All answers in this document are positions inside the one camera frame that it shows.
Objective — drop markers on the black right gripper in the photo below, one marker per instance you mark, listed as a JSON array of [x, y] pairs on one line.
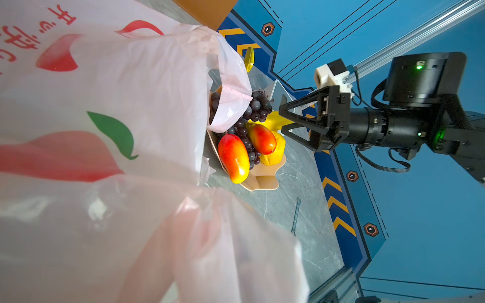
[[332, 120]]

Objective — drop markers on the pink printed plastic bag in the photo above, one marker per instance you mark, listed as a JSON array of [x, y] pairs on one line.
[[104, 110]]

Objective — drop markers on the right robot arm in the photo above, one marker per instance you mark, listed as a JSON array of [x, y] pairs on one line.
[[417, 104]]

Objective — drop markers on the yellow banana bunch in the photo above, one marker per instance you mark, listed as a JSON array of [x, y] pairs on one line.
[[261, 110]]

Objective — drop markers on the yellow bell pepper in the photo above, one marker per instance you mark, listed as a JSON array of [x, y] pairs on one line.
[[275, 157]]

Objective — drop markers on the red apple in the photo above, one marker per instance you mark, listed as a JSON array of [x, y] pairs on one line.
[[262, 139]]

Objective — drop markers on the dark purple grape bunch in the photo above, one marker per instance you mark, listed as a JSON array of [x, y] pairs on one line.
[[240, 129]]

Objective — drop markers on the red yellow mango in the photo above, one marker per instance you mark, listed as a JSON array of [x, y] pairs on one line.
[[234, 157]]

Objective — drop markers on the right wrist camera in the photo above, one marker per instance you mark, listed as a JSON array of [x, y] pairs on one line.
[[333, 74]]

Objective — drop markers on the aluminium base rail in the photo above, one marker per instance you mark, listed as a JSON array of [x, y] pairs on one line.
[[340, 287]]

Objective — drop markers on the aluminium corner post right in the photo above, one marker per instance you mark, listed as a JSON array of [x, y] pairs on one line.
[[440, 23]]

